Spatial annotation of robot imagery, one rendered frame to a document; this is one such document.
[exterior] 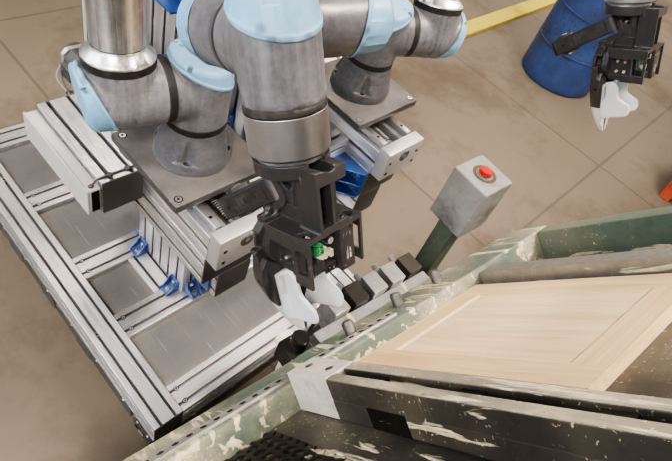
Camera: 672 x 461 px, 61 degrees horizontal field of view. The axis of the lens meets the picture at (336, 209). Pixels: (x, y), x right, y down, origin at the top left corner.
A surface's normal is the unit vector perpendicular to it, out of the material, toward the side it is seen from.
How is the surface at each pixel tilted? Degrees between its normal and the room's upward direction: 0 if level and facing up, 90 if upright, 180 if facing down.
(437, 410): 90
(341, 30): 67
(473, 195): 90
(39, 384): 0
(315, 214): 90
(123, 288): 0
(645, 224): 90
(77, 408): 0
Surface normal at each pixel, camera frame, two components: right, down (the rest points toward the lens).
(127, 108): 0.48, 0.62
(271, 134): -0.27, 0.48
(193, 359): 0.26, -0.65
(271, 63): -0.04, 0.48
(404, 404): -0.76, 0.33
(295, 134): 0.26, 0.44
